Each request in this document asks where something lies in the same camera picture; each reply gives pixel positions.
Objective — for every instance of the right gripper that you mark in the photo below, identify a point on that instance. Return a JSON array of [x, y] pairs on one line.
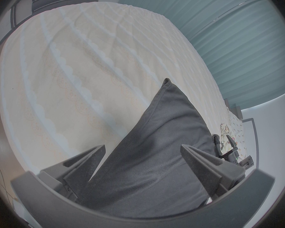
[[230, 156]]

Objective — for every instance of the blue-green curtain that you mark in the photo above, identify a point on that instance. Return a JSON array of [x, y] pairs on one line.
[[171, 6], [251, 63]]

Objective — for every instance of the white printed pillow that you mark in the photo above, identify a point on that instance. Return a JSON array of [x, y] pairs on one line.
[[238, 129]]

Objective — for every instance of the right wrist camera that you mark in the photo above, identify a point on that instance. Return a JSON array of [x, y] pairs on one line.
[[246, 161]]

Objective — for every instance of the grey bedside table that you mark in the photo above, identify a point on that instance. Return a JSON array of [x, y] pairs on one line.
[[232, 108]]

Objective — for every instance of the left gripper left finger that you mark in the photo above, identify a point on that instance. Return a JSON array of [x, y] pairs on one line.
[[80, 177]]

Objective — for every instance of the bed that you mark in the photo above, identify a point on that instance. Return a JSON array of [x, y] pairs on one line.
[[85, 79]]

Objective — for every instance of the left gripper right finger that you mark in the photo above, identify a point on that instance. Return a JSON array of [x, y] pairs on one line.
[[204, 173]]

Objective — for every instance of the white printed garment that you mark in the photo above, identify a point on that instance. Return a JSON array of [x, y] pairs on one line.
[[224, 129]]

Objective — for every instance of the black T-shirt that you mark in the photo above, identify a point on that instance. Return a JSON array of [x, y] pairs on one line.
[[152, 151]]

